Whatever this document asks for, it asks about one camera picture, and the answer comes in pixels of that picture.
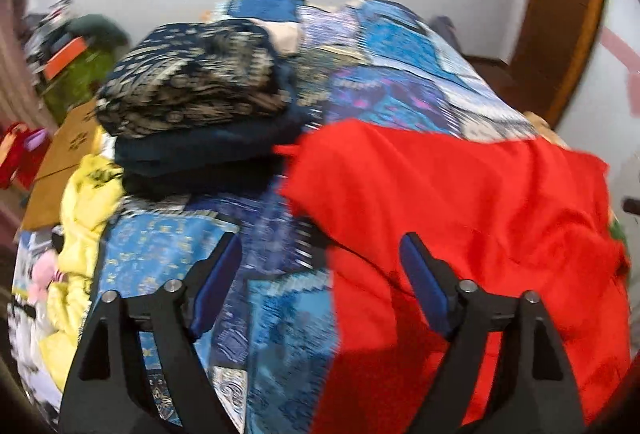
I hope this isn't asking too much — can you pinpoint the pink soft toy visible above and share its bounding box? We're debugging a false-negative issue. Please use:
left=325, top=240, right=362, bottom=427
left=29, top=256, right=67, bottom=301

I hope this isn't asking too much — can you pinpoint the green patterned cloth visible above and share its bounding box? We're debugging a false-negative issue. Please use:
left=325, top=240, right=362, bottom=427
left=42, top=48, right=120, bottom=125

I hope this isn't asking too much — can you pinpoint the yellow cloth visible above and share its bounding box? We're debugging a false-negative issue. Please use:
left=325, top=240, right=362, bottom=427
left=39, top=154, right=126, bottom=381

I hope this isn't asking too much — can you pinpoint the red plush toy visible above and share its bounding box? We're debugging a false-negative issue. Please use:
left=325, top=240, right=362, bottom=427
left=0, top=122, right=51, bottom=191

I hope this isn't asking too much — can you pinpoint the dark blue patterned garment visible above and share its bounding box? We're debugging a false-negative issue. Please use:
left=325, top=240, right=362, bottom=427
left=94, top=19, right=302, bottom=138

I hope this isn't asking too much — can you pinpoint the red zip jacket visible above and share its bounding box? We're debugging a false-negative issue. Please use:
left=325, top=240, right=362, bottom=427
left=274, top=118, right=632, bottom=434

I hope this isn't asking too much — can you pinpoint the grey backpack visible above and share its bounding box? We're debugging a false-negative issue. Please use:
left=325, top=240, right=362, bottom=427
left=431, top=15, right=463, bottom=52

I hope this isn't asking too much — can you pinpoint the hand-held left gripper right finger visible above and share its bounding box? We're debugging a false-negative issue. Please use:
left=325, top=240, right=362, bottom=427
left=400, top=232, right=587, bottom=434

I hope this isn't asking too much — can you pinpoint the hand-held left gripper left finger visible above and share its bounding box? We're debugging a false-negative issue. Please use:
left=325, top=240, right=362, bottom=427
left=59, top=231, right=244, bottom=434

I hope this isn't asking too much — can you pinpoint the folded navy garment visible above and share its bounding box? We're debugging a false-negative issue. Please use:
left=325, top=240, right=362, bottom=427
left=113, top=106, right=323, bottom=201

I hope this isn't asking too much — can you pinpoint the orange box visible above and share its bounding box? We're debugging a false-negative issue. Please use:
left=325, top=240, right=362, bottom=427
left=43, top=36, right=87, bottom=80

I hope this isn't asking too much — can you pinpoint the blue patchwork bedspread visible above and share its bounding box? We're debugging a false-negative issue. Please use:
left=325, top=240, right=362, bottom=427
left=87, top=0, right=551, bottom=434

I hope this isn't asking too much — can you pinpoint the brown wooden door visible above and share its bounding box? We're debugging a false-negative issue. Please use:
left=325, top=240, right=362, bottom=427
left=467, top=0, right=610, bottom=127

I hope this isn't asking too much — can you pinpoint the dark green garment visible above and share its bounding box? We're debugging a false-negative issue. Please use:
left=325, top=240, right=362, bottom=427
left=66, top=14, right=132, bottom=52

